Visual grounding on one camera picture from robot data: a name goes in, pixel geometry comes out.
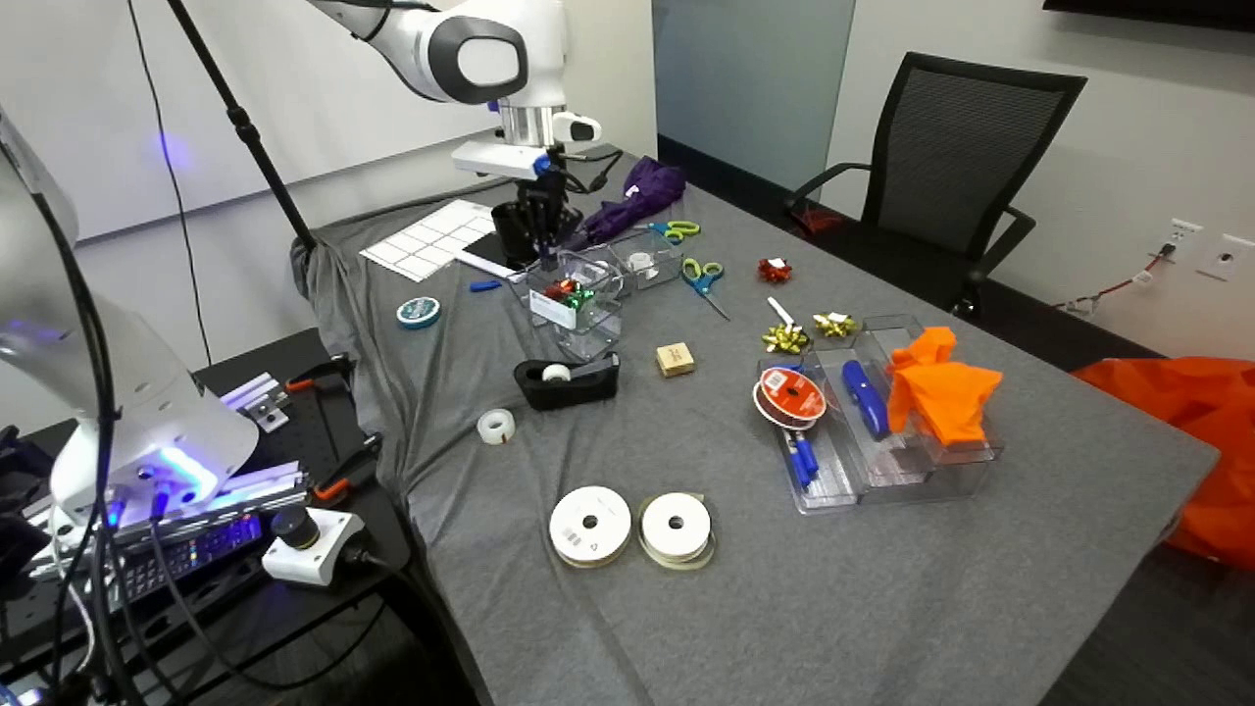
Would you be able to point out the green long scissors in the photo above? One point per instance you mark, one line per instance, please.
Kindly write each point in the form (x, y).
(705, 274)

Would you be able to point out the orange plastic object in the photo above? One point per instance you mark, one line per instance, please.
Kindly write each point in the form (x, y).
(943, 385)

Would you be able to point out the loose red gift bow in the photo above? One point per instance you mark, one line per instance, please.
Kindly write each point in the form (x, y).
(774, 273)

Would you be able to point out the white wall outlet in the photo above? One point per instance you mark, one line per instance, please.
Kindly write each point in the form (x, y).
(1181, 238)
(1228, 256)

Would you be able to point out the blue round tape disc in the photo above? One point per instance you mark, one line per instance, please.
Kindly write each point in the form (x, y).
(419, 310)

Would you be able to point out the tiny clear plastic box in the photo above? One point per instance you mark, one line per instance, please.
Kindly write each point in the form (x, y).
(640, 265)

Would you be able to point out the red gift bow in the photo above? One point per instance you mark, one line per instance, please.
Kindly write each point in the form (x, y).
(774, 273)
(564, 289)

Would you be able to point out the orange bag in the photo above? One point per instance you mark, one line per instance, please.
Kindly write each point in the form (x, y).
(1198, 433)

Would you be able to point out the white ribbon spool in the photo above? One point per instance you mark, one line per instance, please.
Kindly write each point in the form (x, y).
(591, 528)
(676, 531)

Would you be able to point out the black tape dispenser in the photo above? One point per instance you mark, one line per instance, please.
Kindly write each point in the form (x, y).
(565, 380)

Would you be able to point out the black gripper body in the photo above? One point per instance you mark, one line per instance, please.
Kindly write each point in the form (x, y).
(544, 196)

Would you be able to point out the small blue cap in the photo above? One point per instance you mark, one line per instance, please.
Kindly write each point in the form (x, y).
(485, 283)

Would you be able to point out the narrow clear plastic box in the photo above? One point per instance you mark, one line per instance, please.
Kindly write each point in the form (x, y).
(826, 490)

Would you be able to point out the clear plastic tray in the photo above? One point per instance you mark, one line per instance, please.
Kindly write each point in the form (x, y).
(591, 346)

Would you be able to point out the small white stick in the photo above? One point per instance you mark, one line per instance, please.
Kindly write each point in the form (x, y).
(781, 310)

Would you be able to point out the small clear plastic box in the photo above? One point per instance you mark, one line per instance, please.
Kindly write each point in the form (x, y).
(572, 307)

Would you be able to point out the clear container under orange cloth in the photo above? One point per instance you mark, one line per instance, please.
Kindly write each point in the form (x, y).
(905, 456)

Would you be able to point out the beige cube block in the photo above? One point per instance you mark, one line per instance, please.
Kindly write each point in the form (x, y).
(676, 359)

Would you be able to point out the gold gift bow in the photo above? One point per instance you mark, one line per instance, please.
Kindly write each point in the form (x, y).
(838, 321)
(785, 344)

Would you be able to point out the green gift bow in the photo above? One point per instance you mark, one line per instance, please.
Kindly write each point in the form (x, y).
(591, 293)

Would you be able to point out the black tripod pole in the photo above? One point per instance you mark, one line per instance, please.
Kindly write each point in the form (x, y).
(249, 137)

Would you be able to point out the red ribbon spool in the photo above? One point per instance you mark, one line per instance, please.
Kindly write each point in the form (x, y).
(790, 397)

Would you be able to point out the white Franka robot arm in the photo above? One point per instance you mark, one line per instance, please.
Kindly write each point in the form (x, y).
(455, 52)

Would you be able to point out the black cup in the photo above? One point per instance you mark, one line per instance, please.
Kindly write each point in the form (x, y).
(506, 234)

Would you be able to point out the blue marker pen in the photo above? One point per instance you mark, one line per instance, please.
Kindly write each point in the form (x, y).
(864, 397)

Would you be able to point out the small white tape roll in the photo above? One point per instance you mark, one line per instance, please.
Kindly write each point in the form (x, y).
(497, 425)

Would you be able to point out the robot base with purple lights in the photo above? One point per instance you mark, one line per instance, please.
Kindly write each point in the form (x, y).
(196, 504)

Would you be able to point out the white phone box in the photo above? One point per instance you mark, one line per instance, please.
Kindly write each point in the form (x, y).
(481, 256)

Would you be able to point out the white label sheet stack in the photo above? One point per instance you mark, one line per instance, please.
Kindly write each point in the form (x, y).
(425, 239)

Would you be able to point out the larger clear plastic box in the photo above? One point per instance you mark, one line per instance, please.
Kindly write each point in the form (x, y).
(613, 314)

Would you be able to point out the blue marker in narrow box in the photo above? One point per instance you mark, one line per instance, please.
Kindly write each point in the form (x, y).
(799, 460)

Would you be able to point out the black wall television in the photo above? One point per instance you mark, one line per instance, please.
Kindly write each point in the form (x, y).
(1151, 9)

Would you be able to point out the blue green scissors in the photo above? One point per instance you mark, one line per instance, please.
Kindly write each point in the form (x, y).
(676, 230)

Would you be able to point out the black office chair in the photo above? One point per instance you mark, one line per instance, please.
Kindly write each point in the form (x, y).
(962, 144)

